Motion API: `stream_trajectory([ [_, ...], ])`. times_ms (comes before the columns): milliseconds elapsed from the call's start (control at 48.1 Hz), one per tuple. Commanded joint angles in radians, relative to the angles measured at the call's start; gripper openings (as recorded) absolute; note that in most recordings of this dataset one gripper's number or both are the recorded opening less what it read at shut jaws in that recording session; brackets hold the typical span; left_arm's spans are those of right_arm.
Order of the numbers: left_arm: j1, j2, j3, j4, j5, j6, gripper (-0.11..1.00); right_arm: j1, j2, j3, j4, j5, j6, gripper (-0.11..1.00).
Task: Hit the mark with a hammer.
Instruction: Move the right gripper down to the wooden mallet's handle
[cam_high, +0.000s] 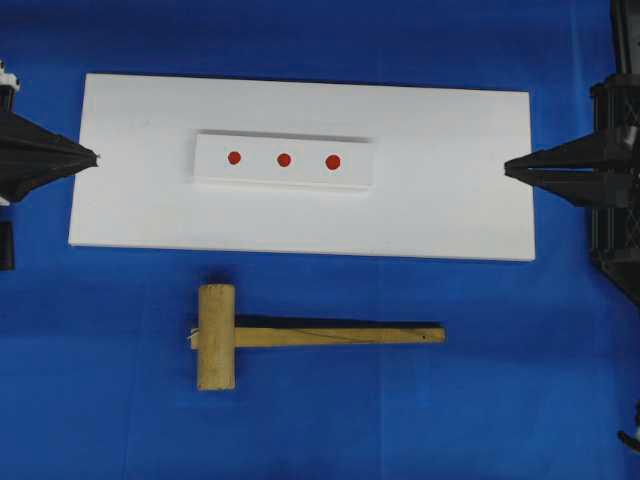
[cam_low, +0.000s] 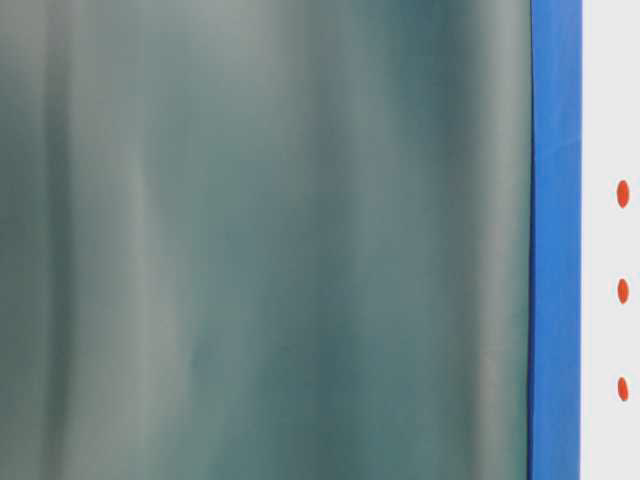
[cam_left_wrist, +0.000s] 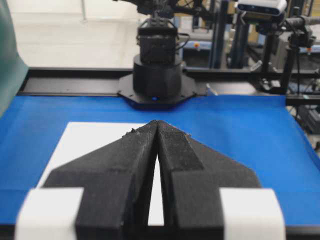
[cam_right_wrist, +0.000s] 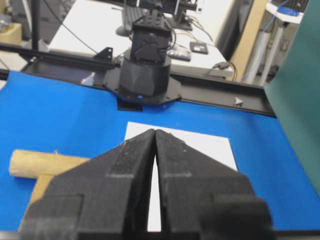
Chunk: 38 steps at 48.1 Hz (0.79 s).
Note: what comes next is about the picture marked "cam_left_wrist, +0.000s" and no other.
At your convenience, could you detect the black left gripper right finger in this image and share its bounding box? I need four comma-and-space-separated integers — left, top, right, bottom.
157, 121, 261, 240

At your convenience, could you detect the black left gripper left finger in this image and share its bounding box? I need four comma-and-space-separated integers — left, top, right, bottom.
44, 121, 157, 240

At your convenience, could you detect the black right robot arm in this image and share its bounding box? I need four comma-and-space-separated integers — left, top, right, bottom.
118, 0, 183, 103

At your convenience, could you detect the white foam board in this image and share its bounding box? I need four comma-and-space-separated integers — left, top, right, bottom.
37, 122, 164, 226

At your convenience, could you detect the blue table cloth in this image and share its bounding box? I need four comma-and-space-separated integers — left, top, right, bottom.
0, 95, 320, 225

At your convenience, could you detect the green curtain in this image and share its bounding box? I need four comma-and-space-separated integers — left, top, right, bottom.
0, 0, 29, 115

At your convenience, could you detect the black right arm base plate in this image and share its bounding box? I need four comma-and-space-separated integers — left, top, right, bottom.
118, 74, 208, 110

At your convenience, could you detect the black table edge rail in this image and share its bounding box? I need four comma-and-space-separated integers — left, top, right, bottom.
17, 67, 281, 96

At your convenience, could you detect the black camera stand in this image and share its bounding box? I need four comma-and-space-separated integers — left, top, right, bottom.
256, 15, 320, 95

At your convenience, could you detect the white depth camera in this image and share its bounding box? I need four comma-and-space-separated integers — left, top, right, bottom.
237, 0, 287, 16

